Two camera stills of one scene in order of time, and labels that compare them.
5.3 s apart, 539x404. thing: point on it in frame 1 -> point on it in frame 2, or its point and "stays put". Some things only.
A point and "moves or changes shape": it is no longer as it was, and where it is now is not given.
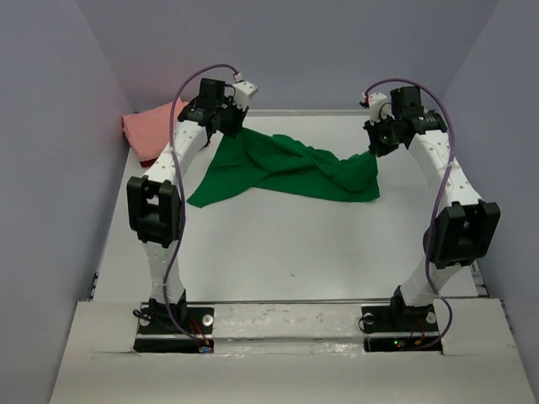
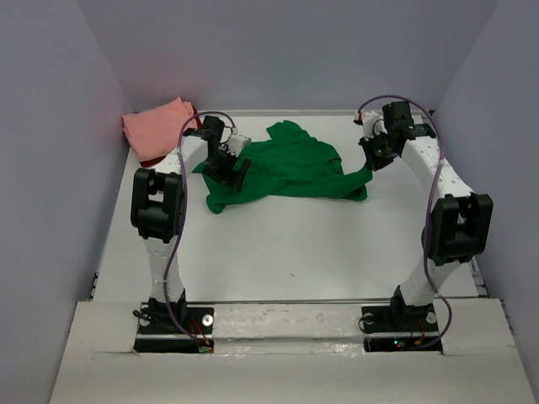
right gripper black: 376,148 -> 372,162
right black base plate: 397,328 stays put
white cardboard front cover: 291,353 stays put
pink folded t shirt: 149,130 stays put
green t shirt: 245,160 moves or changes shape
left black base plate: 175,330 stays put
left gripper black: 235,130 -> 229,178
